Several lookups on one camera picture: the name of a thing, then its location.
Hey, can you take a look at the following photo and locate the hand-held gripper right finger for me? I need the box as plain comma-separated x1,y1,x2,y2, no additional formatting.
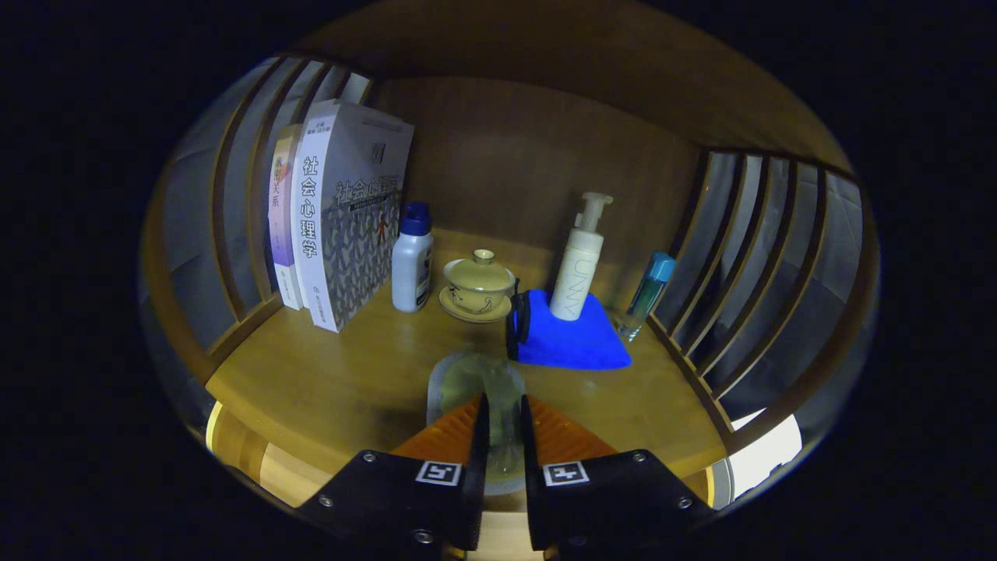
520,393,713,561

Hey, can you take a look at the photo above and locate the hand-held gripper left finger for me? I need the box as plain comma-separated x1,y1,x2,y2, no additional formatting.
296,393,490,561

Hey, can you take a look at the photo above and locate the green scrub sponge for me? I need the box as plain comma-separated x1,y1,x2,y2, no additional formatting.
426,348,527,496

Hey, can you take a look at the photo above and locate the wooden countertop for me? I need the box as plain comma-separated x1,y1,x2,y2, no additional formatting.
204,228,729,499

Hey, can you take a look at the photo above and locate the wooden slatted cabinet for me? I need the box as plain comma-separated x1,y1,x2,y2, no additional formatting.
140,0,881,515

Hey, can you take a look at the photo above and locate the blue cloth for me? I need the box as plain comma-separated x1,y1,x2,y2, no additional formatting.
506,290,633,371

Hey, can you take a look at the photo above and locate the yellow lidded tea cup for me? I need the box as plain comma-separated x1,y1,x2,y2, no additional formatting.
439,249,518,324

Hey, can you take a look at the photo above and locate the white pump bottle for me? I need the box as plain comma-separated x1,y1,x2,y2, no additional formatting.
549,192,615,322

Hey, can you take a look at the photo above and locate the teal capped bottle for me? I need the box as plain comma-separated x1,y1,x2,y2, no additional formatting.
619,251,677,342

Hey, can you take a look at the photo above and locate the white bottle with blue cap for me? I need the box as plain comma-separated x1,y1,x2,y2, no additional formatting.
391,202,434,314

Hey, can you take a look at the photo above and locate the white patterned book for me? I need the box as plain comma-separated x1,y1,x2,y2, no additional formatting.
290,98,415,334

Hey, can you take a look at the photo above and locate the purple book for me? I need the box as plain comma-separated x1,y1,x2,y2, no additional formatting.
267,123,306,311

